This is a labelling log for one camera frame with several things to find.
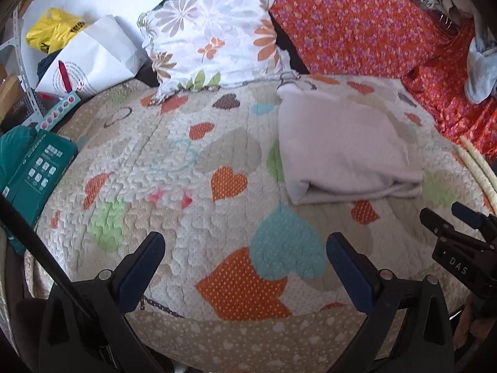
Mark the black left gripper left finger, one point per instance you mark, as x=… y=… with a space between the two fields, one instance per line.
x=84 y=328

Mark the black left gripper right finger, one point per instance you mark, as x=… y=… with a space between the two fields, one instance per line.
x=407 y=328

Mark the pink floral knit cardigan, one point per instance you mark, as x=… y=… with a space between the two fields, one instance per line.
x=335 y=150

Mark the cream rolled quilt edge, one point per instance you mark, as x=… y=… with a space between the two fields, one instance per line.
x=480 y=170

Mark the heart patterned quilted bedspread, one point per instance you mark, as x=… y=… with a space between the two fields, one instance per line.
x=244 y=284

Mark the teal package box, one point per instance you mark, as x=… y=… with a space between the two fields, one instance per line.
x=41 y=168

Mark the grey cloth on bedsheet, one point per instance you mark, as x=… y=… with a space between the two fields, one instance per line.
x=481 y=73

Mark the colourful dotted paper strip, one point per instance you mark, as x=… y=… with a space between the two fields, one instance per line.
x=58 y=111

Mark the red floral bedsheet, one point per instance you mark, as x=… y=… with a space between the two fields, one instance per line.
x=396 y=39

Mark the white metal shelf rack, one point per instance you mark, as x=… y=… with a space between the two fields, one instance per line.
x=12 y=48

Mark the yellow plastic bag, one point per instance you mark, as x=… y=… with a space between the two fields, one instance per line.
x=53 y=31

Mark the white floral pillow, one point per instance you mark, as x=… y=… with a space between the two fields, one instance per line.
x=211 y=44

